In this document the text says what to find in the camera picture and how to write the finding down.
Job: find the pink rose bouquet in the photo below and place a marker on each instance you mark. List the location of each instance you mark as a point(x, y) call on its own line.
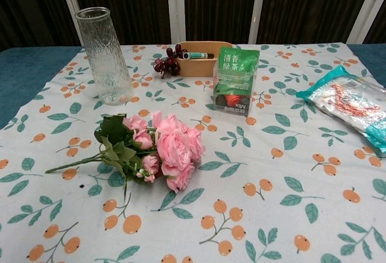
point(175, 145)

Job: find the clear textured glass vase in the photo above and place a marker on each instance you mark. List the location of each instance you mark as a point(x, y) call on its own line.
point(104, 64)

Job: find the green tea snack bag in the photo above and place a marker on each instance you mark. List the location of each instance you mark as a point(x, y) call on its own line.
point(232, 94)

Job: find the tan wooden tray box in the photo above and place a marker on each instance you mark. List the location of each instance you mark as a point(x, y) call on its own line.
point(196, 67)

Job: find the dark red artificial grapes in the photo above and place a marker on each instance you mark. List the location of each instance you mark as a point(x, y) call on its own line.
point(169, 64)

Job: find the teal and black marker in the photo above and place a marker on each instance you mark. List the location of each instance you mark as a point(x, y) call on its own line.
point(197, 55)

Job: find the green tea packet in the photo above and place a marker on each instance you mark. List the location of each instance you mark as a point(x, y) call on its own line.
point(238, 61)

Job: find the fruit and leaf print tablecloth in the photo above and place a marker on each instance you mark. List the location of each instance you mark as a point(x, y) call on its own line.
point(271, 184)

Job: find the dark pleated curtain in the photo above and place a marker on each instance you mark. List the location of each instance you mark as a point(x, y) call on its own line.
point(217, 3)

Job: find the teal and silver snack bag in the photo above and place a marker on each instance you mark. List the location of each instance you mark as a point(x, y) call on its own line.
point(346, 100)

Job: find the dark teal table cover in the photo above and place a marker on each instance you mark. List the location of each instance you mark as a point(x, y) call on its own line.
point(18, 73)

